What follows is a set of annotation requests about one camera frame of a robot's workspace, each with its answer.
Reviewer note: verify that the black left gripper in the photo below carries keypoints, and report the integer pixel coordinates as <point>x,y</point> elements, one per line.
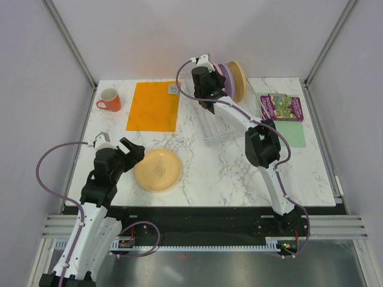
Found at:
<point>136,155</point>

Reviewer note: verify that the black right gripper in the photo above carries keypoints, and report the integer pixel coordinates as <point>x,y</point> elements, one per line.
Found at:
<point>219,79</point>

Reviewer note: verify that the pink plate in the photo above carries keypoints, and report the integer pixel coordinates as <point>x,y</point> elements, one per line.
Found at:
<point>217,68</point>

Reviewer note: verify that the light yellow plate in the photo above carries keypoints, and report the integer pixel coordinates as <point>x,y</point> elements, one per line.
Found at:
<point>159,170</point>

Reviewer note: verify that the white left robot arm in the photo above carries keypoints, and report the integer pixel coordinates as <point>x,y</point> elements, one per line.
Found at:
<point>94,231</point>

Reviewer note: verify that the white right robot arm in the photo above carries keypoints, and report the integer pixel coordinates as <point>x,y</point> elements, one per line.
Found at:
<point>262,141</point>

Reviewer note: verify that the purple plate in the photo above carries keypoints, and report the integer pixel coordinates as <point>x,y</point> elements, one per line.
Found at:
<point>229,84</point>

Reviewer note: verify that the orange cutting mat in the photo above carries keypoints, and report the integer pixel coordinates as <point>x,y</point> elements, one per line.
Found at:
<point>154,107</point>

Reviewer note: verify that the orange ceramic mug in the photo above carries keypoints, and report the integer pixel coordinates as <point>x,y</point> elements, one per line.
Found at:
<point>110,100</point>

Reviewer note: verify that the purple children's book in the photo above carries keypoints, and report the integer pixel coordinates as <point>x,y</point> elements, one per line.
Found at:
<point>280,107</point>

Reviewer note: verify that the green cutting mat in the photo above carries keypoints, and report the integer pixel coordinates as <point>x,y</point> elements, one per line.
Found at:
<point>293,132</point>

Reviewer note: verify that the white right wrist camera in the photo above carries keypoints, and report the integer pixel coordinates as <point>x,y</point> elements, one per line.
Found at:
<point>203,60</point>

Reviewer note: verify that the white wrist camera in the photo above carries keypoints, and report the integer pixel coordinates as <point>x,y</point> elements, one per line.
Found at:
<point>102,140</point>
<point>203,60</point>

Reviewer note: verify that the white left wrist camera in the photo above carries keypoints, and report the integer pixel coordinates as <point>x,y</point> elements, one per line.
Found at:
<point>102,140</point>

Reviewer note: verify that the clear wire dish rack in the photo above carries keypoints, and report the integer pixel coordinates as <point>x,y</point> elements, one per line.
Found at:
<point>216,130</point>

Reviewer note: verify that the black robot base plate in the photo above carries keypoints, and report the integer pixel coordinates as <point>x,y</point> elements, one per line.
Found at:
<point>204,226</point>

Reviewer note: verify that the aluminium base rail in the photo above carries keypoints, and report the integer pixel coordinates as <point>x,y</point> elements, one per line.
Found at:
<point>322,227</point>

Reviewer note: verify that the left aluminium frame post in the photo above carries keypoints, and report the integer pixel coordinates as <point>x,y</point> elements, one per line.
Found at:
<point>69,41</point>

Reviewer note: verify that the aluminium frame post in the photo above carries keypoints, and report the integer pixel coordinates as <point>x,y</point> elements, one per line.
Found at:
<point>331,39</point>
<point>69,41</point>

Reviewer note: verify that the right aluminium frame post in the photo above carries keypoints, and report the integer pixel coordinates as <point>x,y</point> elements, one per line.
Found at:
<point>331,39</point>

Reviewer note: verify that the white cable duct strip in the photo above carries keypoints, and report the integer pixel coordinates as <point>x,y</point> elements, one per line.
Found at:
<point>120,245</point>

